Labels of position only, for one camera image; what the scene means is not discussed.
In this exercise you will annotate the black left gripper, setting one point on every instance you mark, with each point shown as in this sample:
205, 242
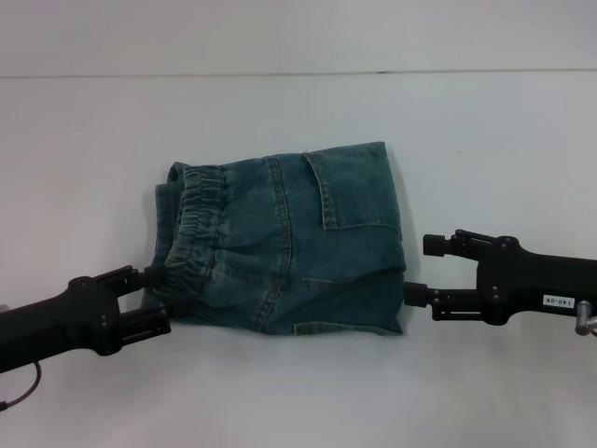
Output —
60, 322

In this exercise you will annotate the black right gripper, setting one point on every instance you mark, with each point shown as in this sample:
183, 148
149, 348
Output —
536, 284

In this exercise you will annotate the blue denim shorts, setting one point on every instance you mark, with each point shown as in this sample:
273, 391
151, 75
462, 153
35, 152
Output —
289, 252

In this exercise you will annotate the white label sticker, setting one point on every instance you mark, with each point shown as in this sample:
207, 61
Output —
558, 300

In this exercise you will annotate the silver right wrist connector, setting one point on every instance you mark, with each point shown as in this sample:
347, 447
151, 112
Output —
587, 319

